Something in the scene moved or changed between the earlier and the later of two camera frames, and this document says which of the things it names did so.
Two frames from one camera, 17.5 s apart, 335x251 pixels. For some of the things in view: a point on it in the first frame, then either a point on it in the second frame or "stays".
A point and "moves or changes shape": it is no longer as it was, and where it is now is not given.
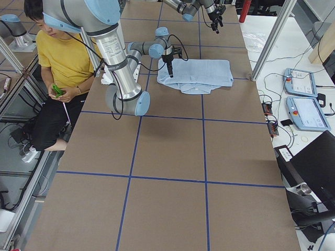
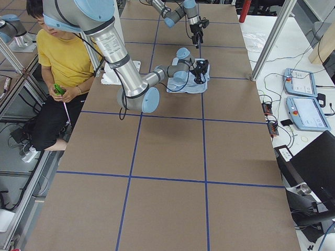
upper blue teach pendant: x=300 y=82 stays
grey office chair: x=319 y=29 stays
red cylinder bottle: x=245 y=9 stays
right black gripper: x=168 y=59 to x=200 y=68
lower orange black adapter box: x=272 y=128 stays
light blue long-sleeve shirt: x=196 y=77 moves or changes shape
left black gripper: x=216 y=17 to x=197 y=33
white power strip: x=30 y=155 stays
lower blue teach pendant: x=306 y=114 stays
